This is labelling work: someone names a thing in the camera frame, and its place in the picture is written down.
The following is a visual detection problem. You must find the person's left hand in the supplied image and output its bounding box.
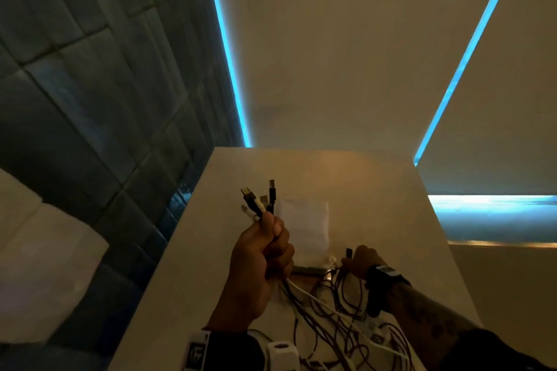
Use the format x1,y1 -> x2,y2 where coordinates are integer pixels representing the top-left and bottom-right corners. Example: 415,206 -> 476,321
207,211 -> 296,332

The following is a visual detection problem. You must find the tangle of cables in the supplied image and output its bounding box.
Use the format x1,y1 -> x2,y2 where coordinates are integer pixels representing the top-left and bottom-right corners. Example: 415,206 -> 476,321
248,253 -> 414,371

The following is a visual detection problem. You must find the window sill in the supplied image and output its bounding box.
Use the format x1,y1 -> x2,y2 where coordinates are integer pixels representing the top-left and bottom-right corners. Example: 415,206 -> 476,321
428,194 -> 557,248

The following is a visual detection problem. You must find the white plastic pouch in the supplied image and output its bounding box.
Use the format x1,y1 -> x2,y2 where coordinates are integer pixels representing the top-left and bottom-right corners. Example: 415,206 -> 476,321
276,198 -> 331,278

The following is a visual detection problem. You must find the person's right hand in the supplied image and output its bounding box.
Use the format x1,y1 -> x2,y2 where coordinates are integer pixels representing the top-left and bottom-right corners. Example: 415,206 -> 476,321
341,245 -> 388,281

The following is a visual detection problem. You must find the white pillow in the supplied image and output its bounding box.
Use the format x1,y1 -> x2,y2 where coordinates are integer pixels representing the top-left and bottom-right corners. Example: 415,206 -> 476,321
0,168 -> 110,343

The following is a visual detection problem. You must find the white table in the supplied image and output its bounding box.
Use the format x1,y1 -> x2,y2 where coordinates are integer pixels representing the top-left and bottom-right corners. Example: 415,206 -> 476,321
108,147 -> 482,371

